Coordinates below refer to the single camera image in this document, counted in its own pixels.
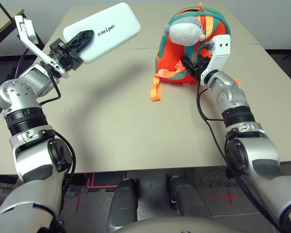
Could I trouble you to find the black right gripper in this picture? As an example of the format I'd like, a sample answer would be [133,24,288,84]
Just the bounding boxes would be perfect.
[181,55,212,79]

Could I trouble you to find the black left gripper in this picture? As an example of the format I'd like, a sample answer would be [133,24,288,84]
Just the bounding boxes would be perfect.
[48,29,95,72]

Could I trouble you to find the orange and teal backpack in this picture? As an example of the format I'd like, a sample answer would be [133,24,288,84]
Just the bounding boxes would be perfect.
[149,1,241,102]

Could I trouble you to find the white pencil case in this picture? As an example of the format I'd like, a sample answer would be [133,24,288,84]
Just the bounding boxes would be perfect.
[62,2,141,64]

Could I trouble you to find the dark grey right robot leg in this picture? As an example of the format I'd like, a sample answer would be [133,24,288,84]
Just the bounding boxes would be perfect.
[166,175,211,219]

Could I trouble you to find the dark grey robot leg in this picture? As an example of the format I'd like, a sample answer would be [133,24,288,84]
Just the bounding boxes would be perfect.
[108,178,140,233]
[166,175,211,219]

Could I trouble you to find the dark grey left robot leg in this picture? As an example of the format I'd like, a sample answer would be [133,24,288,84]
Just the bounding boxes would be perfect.
[108,178,140,233]

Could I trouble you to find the beige robot torso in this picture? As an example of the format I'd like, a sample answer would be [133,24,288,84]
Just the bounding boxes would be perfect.
[122,217,233,233]

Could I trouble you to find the grey white plush keychain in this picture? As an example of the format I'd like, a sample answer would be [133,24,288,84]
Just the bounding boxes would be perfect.
[163,16,206,47]

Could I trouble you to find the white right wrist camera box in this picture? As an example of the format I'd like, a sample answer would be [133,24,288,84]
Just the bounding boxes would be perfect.
[200,34,231,87]

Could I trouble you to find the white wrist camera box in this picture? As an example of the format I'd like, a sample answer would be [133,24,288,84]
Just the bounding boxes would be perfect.
[200,34,231,87]
[14,15,70,80]

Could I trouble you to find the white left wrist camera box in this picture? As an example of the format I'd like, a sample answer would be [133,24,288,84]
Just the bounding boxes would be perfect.
[14,15,70,80]

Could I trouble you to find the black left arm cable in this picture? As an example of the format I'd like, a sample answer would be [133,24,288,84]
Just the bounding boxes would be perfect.
[16,47,77,219]

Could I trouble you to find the beige side table black frame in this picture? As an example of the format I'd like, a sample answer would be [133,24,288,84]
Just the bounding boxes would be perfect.
[0,8,46,51]

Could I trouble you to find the thin white floor cable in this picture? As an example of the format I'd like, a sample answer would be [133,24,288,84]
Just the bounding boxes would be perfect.
[212,211,260,218]

